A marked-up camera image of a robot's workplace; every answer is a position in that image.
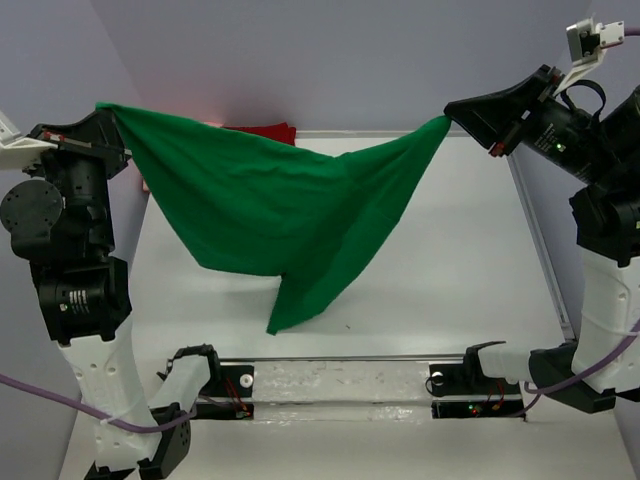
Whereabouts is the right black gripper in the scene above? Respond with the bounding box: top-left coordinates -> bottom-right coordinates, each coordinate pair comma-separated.
448,62 -> 624,186

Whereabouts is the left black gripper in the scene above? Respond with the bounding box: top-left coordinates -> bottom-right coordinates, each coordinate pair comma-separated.
23,101 -> 133,249

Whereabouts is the green t shirt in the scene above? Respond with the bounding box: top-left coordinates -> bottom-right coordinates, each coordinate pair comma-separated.
98,103 -> 451,335

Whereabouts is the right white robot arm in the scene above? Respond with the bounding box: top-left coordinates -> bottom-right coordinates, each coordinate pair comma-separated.
444,66 -> 639,414

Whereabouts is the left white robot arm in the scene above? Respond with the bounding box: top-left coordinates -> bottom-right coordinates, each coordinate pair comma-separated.
1,111 -> 221,479

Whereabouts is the folded red t shirt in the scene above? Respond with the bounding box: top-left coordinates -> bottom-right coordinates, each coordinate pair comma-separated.
224,122 -> 297,146

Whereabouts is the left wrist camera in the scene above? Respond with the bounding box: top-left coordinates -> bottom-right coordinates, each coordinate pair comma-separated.
0,112 -> 58,173

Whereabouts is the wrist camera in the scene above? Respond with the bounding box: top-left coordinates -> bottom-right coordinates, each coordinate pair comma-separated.
554,17 -> 626,96
0,112 -> 58,173

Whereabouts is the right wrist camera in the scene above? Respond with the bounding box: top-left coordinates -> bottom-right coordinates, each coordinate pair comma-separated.
554,17 -> 626,96

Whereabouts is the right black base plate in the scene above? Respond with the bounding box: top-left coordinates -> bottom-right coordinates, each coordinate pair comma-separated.
425,363 -> 524,420

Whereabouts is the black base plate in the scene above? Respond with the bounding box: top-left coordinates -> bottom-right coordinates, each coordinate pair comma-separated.
158,362 -> 256,420
425,363 -> 524,420

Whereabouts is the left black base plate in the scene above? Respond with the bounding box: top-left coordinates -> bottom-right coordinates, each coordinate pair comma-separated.
158,362 -> 256,420

